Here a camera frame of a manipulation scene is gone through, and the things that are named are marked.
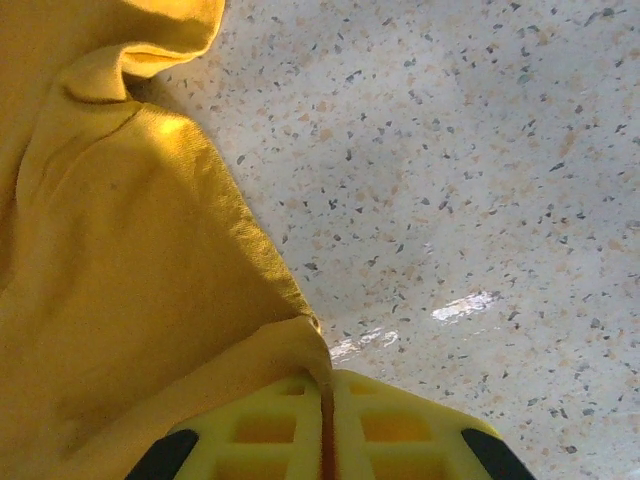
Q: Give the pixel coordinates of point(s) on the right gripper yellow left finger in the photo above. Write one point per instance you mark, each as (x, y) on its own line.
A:
(280, 450)

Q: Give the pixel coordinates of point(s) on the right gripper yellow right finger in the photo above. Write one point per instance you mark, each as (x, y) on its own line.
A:
(430, 450)

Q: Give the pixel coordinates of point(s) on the yellow t-shirt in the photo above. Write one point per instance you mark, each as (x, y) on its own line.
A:
(125, 225)

